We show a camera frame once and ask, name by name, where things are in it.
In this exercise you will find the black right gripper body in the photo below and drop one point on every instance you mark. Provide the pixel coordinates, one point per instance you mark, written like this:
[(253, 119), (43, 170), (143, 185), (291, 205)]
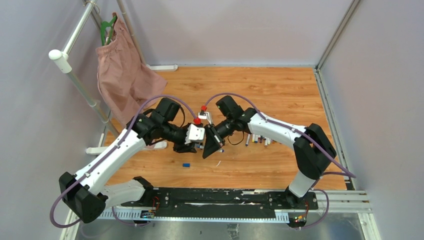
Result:
[(212, 132)]

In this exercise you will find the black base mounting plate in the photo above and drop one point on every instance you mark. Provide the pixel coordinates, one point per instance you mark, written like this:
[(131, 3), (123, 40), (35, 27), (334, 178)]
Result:
[(223, 203)]

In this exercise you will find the pink cloth shorts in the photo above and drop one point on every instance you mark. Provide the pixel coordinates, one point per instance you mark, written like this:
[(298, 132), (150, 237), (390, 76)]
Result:
[(124, 82)]

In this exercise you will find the purple cap marker pen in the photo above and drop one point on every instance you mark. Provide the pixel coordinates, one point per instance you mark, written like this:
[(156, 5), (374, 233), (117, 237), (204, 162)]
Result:
[(248, 139)]

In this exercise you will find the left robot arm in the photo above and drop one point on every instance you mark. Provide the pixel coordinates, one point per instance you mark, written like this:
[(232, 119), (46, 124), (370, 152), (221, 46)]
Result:
[(86, 193)]

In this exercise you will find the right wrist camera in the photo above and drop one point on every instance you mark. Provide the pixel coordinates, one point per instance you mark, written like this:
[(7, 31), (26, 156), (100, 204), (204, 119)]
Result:
[(204, 114)]

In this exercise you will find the green clothes hanger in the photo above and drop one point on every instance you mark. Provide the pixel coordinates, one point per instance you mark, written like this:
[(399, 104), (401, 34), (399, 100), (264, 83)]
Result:
[(107, 30)]

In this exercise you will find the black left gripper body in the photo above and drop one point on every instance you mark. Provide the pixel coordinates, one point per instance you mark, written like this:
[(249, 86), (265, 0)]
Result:
[(176, 134)]

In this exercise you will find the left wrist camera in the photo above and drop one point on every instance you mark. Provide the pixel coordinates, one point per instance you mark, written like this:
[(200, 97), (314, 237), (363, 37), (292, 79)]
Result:
[(194, 132)]

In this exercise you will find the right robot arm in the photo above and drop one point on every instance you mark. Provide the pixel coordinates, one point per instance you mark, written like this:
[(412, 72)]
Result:
[(313, 151)]

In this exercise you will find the grey cap marker pen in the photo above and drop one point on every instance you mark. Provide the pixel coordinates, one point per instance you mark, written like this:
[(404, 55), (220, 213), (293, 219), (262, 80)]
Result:
[(212, 149)]

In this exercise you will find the grey aluminium frame rail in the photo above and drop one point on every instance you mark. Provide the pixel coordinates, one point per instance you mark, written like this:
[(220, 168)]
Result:
[(366, 216)]

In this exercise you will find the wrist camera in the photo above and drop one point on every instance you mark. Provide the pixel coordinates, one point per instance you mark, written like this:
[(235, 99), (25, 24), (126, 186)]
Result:
[(204, 114), (194, 132)]

